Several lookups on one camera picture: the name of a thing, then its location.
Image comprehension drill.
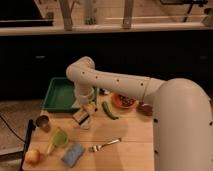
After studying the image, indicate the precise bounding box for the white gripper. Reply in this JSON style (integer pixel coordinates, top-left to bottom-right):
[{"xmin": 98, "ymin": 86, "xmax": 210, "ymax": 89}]
[{"xmin": 73, "ymin": 95, "xmax": 98, "ymax": 126}]

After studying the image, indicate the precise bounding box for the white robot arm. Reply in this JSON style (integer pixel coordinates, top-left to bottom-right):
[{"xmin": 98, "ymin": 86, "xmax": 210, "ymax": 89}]
[{"xmin": 66, "ymin": 56, "xmax": 213, "ymax": 171}]

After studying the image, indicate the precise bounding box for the green measuring cup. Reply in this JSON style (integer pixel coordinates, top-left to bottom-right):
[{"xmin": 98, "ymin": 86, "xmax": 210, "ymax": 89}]
[{"xmin": 46, "ymin": 129, "xmax": 68, "ymax": 155}]

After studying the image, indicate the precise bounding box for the small metal cup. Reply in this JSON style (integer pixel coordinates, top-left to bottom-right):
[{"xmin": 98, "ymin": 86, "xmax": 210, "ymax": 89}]
[{"xmin": 36, "ymin": 115, "xmax": 51, "ymax": 132}]

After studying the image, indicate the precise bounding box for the green chili pepper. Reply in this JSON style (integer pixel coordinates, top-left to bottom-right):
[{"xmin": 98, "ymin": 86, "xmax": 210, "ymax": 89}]
[{"xmin": 101, "ymin": 101, "xmax": 119, "ymax": 120}]

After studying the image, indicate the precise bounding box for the green plastic tray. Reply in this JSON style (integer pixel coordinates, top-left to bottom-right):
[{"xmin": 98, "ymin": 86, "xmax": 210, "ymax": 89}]
[{"xmin": 42, "ymin": 77, "xmax": 99, "ymax": 114}]

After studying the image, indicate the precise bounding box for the metal fork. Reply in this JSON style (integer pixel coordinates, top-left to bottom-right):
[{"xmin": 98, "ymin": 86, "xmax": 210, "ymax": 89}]
[{"xmin": 88, "ymin": 138, "xmax": 122, "ymax": 153}]

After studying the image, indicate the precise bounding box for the orange bowl with food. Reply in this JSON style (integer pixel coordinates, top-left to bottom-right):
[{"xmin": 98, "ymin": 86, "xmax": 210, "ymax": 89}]
[{"xmin": 112, "ymin": 94, "xmax": 136, "ymax": 109}]

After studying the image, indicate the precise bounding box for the blue sponge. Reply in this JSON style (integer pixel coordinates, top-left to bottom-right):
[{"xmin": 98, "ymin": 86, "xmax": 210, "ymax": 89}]
[{"xmin": 62, "ymin": 143, "xmax": 85, "ymax": 167}]

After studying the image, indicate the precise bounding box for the black clamp bar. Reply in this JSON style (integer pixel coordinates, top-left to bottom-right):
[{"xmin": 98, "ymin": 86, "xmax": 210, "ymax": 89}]
[{"xmin": 19, "ymin": 119, "xmax": 36, "ymax": 171}]

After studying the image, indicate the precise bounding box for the dark brown bowl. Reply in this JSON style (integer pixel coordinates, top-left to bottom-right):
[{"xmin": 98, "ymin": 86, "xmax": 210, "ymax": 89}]
[{"xmin": 137, "ymin": 102, "xmax": 153, "ymax": 116}]

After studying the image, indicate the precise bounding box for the yellow onion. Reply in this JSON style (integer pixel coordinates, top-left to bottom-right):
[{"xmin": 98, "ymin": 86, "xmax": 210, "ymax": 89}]
[{"xmin": 25, "ymin": 149, "xmax": 40, "ymax": 164}]

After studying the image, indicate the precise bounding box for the black cable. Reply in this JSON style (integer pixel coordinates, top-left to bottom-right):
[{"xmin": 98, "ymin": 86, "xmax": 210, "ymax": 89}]
[{"xmin": 0, "ymin": 114, "xmax": 26, "ymax": 144}]

